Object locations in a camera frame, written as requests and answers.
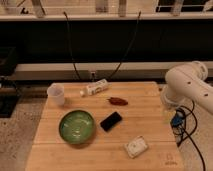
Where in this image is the black hanging cable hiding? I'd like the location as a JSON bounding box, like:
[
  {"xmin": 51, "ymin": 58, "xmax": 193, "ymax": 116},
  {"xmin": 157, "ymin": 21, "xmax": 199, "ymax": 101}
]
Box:
[
  {"xmin": 107, "ymin": 10, "xmax": 142, "ymax": 81},
  {"xmin": 62, "ymin": 11, "xmax": 82, "ymax": 81}
]

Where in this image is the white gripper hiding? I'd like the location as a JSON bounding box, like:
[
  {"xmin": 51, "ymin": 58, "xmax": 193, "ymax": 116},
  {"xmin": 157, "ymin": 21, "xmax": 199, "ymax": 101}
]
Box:
[{"xmin": 160, "ymin": 87, "xmax": 183, "ymax": 124}]

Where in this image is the wall power outlet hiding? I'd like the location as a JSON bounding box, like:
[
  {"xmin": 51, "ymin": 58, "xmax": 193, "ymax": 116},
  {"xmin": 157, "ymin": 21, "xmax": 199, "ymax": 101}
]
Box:
[{"xmin": 89, "ymin": 70, "xmax": 97, "ymax": 82}]

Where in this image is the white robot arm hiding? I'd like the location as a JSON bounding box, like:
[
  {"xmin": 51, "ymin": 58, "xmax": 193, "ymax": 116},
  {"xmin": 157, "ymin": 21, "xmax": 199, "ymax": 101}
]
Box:
[{"xmin": 160, "ymin": 61, "xmax": 213, "ymax": 123}]

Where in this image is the white sponge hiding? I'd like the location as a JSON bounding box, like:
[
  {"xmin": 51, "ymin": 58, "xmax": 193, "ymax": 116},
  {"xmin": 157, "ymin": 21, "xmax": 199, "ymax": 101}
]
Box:
[{"xmin": 124, "ymin": 136, "xmax": 148, "ymax": 158}]

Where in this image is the black equipment on left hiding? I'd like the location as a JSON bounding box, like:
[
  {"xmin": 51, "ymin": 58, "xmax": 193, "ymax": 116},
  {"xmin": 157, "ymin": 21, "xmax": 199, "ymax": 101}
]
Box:
[{"xmin": 0, "ymin": 46, "xmax": 20, "ymax": 118}]

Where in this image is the right black hanging cable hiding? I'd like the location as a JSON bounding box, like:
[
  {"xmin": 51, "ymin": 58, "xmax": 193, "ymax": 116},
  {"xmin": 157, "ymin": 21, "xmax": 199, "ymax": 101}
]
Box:
[{"xmin": 107, "ymin": 10, "xmax": 142, "ymax": 81}]

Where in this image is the red pepper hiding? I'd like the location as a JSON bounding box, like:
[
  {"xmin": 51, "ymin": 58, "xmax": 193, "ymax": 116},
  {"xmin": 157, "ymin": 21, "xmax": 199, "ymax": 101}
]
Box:
[{"xmin": 107, "ymin": 97, "xmax": 128, "ymax": 106}]

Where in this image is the clear plastic measuring cup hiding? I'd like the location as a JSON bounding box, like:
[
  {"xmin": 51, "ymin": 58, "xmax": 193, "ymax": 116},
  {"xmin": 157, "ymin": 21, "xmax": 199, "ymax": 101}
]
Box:
[{"xmin": 47, "ymin": 84, "xmax": 65, "ymax": 106}]

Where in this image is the green bowl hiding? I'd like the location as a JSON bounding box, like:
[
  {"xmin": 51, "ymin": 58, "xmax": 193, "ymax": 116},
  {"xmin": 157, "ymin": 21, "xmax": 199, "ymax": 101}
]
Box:
[{"xmin": 59, "ymin": 110, "xmax": 95, "ymax": 144}]

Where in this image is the black floor cable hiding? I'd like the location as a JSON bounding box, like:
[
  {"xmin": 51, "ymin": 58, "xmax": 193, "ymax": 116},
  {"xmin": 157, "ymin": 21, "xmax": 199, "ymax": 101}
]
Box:
[{"xmin": 173, "ymin": 99, "xmax": 208, "ymax": 171}]

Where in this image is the left black hanging cable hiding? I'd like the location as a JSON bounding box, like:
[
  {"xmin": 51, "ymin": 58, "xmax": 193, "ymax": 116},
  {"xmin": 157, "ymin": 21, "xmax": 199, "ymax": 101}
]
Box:
[{"xmin": 62, "ymin": 11, "xmax": 82, "ymax": 81}]

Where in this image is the blue connector box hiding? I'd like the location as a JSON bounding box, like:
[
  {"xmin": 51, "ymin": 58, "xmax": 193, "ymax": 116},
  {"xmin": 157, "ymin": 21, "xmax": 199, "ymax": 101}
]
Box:
[{"xmin": 170, "ymin": 111, "xmax": 185, "ymax": 127}]

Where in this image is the black sponge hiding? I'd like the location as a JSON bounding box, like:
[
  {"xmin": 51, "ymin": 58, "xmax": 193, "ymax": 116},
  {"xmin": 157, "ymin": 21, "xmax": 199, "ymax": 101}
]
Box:
[{"xmin": 100, "ymin": 112, "xmax": 122, "ymax": 132}]

